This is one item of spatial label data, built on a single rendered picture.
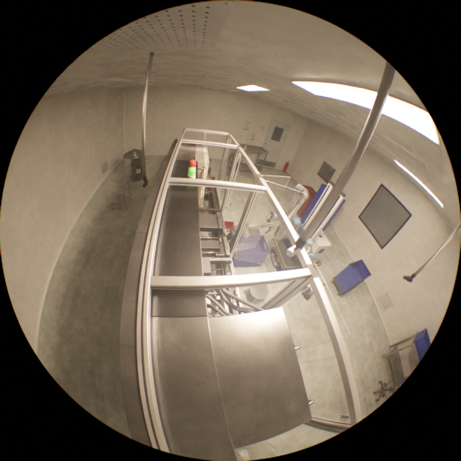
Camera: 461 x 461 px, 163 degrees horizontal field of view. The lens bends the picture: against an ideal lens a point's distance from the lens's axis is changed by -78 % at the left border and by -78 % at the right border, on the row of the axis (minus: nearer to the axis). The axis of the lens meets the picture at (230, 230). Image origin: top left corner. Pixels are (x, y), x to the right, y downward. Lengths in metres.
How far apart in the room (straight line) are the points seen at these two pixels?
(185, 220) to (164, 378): 0.75
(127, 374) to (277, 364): 0.53
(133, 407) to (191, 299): 0.47
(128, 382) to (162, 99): 6.37
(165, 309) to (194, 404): 0.37
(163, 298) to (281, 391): 0.59
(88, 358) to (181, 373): 2.25
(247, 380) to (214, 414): 0.18
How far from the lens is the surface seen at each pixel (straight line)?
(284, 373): 0.73
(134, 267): 0.68
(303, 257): 0.88
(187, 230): 0.84
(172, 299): 0.65
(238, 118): 6.38
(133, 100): 6.59
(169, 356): 0.62
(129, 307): 0.62
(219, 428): 0.69
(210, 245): 1.65
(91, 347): 2.74
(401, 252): 4.54
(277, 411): 0.75
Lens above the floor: 2.33
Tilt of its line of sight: 44 degrees down
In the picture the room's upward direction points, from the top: 18 degrees clockwise
